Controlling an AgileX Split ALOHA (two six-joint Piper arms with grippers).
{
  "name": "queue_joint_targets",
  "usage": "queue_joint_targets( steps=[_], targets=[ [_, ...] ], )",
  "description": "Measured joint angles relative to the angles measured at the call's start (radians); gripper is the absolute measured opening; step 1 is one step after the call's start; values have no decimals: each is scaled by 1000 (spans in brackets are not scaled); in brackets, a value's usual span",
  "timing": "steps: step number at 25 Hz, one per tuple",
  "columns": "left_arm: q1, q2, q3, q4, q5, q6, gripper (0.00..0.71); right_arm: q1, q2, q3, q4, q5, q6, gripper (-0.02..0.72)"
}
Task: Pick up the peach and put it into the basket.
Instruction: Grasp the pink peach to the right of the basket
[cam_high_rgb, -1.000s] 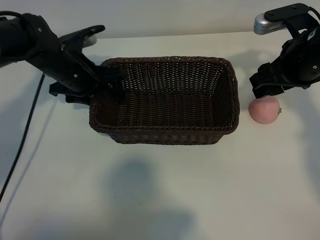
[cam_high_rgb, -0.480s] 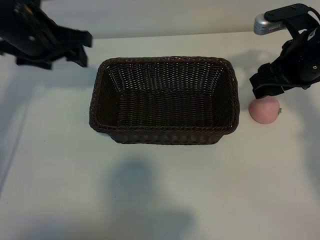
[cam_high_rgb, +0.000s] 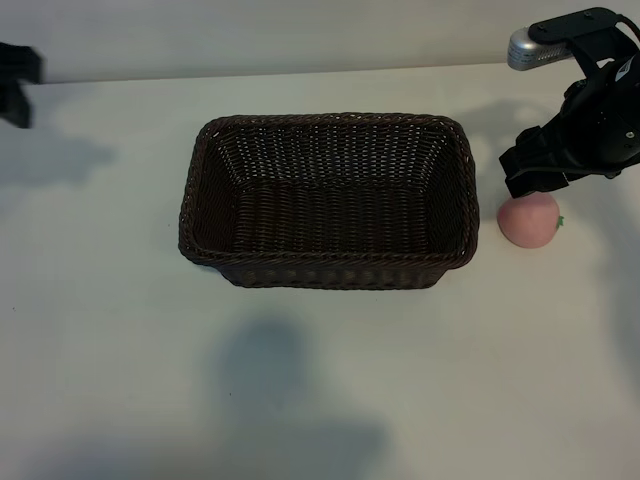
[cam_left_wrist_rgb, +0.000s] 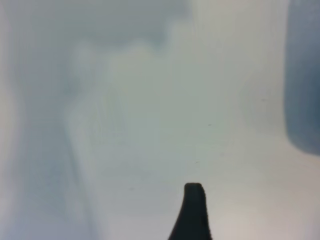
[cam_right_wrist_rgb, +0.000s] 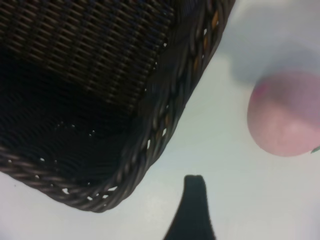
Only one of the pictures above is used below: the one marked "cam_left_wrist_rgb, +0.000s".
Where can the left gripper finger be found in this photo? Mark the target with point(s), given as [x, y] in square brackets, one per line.
[193, 217]

